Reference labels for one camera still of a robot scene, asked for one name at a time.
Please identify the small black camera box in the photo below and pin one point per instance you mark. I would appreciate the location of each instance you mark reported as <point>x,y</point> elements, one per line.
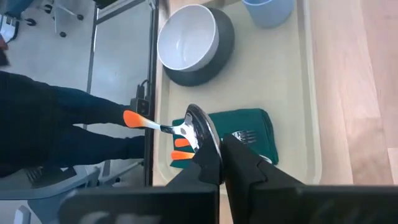
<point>141,107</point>

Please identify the dark green cloth napkin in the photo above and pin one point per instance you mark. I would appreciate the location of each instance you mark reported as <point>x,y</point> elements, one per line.
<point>242,119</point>

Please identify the blue plastic mug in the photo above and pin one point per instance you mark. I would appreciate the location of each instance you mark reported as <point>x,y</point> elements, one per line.
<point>267,12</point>

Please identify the white bowl with dark rim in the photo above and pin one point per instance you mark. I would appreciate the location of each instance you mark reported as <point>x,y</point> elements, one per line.
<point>217,62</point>

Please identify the beige plastic tray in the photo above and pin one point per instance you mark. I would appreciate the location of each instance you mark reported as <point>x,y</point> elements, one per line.
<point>264,77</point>

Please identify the black aluminium table frame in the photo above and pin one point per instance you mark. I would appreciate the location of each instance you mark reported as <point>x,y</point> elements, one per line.
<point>152,62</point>

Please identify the person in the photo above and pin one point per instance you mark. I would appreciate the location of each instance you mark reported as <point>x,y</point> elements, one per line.
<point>31,124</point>

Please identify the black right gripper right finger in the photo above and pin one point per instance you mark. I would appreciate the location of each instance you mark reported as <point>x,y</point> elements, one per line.
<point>242,174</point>

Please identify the office chair base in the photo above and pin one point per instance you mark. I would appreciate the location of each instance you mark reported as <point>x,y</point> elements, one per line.
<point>57,18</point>

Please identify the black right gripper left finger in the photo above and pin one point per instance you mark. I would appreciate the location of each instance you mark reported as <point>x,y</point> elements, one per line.
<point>208,168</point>

